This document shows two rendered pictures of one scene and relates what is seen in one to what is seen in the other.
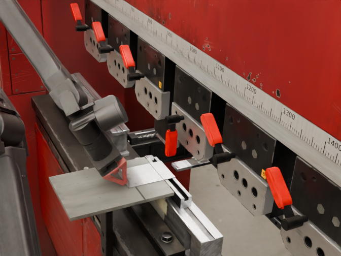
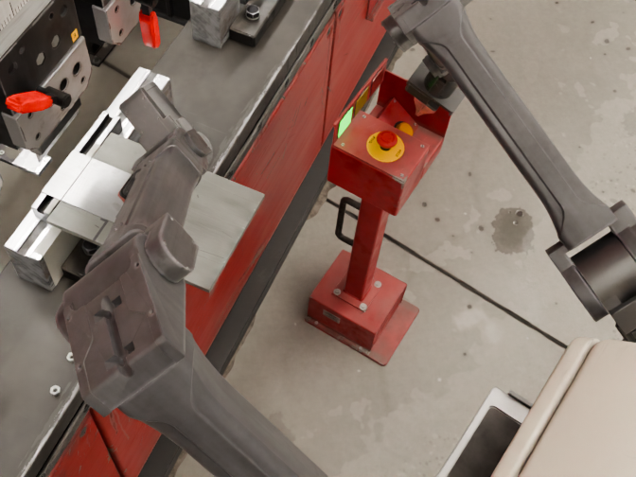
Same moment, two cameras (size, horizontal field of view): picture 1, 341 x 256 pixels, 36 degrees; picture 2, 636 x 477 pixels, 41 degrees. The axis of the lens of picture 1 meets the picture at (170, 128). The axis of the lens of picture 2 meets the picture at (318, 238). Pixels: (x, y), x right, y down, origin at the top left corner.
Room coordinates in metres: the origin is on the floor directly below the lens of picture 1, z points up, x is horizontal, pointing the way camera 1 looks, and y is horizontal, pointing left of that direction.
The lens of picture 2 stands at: (1.36, 0.79, 2.05)
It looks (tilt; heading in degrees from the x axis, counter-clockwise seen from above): 58 degrees down; 226
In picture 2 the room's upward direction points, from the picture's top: 7 degrees clockwise
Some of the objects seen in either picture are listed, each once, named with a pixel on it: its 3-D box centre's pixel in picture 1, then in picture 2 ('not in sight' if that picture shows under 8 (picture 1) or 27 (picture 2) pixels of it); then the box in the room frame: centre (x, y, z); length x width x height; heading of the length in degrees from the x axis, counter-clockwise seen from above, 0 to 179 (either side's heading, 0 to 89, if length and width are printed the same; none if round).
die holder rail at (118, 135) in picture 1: (94, 111); not in sight; (1.63, 0.27, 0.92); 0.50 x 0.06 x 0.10; 28
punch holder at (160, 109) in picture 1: (164, 76); (21, 61); (1.16, 0.02, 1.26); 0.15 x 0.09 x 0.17; 28
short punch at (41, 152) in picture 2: (166, 129); (52, 115); (1.14, 0.01, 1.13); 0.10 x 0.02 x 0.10; 28
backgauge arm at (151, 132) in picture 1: (200, 133); not in sight; (1.72, -0.11, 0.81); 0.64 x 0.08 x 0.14; 118
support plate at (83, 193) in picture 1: (110, 186); (157, 208); (1.07, 0.14, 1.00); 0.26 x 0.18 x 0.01; 118
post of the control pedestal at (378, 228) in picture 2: not in sight; (369, 234); (0.55, 0.11, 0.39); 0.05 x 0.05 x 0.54; 21
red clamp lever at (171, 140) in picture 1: (173, 135); (145, 18); (0.98, -0.01, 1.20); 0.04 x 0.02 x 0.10; 118
